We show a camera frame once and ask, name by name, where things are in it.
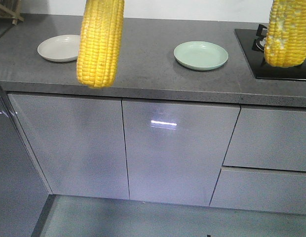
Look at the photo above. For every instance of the yellow corn cob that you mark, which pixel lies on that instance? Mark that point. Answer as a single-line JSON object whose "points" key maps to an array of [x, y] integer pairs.
{"points": [[100, 41], [285, 44]]}

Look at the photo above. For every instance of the black glass gas hob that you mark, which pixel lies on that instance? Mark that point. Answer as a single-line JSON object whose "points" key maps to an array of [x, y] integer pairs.
{"points": [[252, 43]]}

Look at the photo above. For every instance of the wooden rack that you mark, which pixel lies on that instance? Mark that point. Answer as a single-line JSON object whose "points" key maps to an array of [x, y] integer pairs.
{"points": [[10, 9]]}

